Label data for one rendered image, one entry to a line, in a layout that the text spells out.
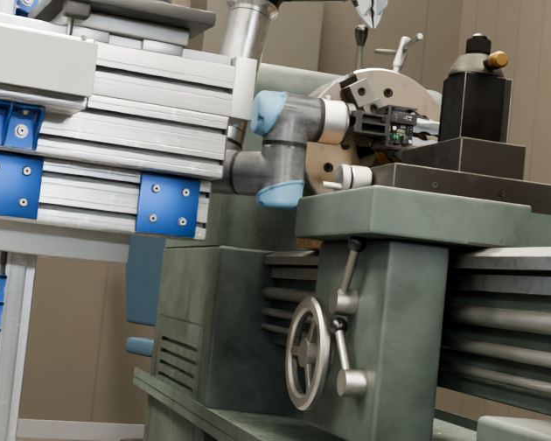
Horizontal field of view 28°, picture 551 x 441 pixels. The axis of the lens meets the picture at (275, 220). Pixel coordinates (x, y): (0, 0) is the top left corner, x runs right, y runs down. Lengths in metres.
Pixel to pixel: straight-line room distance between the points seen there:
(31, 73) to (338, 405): 0.58
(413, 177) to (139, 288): 3.59
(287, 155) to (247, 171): 0.07
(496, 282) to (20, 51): 0.64
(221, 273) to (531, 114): 3.47
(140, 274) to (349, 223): 3.62
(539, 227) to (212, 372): 0.90
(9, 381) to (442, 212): 0.75
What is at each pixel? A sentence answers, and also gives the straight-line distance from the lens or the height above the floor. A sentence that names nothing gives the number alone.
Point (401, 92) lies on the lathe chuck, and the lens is 2.18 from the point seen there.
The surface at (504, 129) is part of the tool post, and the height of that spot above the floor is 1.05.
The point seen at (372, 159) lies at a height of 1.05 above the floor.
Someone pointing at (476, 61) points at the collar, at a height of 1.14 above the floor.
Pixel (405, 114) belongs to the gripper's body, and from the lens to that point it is 1.86.
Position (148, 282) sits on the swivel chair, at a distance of 4.92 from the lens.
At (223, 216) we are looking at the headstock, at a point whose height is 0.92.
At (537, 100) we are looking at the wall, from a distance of 5.47.
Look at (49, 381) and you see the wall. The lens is 5.26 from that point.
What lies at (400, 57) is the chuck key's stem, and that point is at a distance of 2.23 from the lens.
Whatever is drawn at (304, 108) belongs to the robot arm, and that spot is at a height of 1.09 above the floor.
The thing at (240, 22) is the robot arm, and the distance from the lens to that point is 1.94.
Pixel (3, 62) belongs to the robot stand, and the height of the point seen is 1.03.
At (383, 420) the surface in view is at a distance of 1.38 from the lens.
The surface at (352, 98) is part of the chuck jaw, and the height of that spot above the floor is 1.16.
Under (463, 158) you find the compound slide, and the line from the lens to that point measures 1.52.
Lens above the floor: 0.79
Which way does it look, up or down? 4 degrees up
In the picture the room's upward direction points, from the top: 6 degrees clockwise
